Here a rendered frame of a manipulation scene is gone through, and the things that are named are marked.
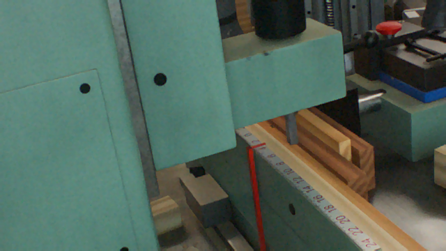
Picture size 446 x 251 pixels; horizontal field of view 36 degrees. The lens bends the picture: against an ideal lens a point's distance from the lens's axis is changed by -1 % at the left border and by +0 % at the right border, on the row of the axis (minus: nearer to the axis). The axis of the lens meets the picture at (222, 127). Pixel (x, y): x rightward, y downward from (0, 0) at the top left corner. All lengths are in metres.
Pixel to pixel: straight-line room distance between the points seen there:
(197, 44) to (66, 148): 0.14
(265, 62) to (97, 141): 0.19
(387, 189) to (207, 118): 0.23
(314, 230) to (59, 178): 0.23
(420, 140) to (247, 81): 0.23
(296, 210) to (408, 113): 0.18
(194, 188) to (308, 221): 0.27
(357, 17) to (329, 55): 0.77
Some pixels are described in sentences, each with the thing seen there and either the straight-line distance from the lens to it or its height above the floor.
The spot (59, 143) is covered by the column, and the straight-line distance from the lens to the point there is 0.53.
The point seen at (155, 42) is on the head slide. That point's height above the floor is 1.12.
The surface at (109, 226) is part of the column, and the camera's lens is 0.57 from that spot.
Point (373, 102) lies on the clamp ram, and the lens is 0.80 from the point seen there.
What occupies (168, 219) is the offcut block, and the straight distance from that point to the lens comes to 0.89.
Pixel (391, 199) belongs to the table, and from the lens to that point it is 0.72.
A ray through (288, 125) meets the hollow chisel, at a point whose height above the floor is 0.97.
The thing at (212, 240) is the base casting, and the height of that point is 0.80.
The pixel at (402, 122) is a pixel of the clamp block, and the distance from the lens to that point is 0.78.
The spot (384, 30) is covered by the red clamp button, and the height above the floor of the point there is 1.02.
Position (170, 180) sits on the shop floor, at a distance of 2.70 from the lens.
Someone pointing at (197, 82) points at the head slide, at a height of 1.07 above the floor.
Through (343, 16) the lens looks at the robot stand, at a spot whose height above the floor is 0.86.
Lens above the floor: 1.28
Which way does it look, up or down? 25 degrees down
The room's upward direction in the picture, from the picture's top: 9 degrees counter-clockwise
